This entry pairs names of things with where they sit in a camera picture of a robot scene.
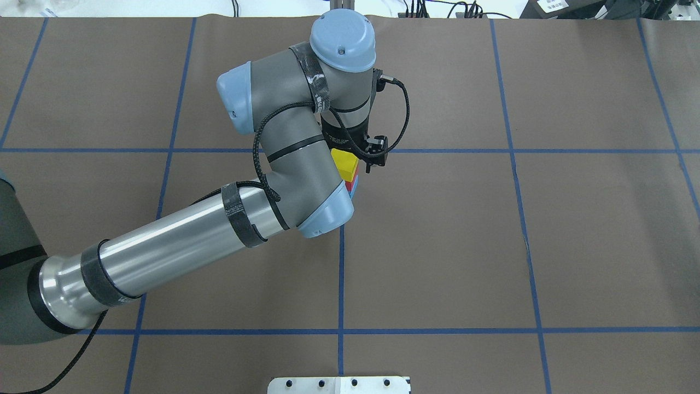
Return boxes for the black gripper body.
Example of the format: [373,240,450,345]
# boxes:
[322,118,370,153]

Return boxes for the blue wooden cube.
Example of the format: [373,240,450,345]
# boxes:
[348,178,359,199]

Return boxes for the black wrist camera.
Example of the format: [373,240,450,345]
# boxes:
[362,135,388,174]

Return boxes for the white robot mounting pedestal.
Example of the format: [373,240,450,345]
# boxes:
[267,376,412,393]

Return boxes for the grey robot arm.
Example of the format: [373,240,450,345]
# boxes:
[1,8,380,346]

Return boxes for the yellow wooden cube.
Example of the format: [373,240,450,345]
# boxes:
[330,149,359,182]

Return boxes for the blue tape grid lines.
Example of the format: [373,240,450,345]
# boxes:
[2,15,698,393]

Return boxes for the red wooden cube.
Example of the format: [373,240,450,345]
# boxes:
[345,168,359,197]

